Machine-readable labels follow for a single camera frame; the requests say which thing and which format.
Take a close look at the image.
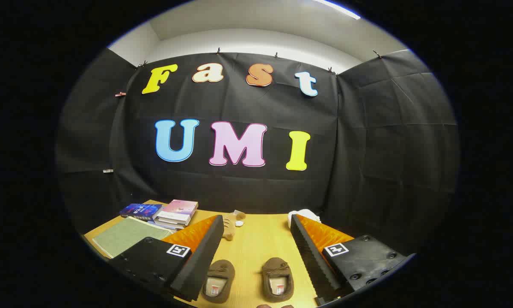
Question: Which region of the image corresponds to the pink cover book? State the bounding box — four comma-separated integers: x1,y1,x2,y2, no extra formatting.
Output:
164,200,198,217

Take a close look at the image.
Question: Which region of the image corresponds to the brown fuzzy slipper shoe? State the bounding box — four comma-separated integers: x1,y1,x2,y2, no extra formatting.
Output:
261,257,294,303
202,260,235,304

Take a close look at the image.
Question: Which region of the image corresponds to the green fabric storage box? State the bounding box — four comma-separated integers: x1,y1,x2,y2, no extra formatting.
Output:
92,216,175,259

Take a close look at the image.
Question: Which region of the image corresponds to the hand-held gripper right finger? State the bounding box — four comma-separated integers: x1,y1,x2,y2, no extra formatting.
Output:
291,214,416,306

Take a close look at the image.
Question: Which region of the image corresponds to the brown bread-shaped plush toy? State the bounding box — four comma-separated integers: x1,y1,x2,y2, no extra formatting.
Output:
222,210,246,241

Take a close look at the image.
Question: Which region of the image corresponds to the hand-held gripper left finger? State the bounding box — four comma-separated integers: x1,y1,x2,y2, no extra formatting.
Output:
109,215,225,302

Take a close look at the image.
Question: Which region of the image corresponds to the black backdrop cloth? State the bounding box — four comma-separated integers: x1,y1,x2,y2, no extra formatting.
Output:
55,48,460,257

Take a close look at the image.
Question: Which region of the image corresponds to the blue cover book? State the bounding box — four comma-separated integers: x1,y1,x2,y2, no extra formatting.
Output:
119,203,163,221

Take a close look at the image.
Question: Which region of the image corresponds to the white plush toy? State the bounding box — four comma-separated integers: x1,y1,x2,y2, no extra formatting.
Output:
288,209,321,227

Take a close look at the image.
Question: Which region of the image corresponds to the white paperback book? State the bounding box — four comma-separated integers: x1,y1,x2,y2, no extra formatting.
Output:
153,220,188,230
156,211,192,225

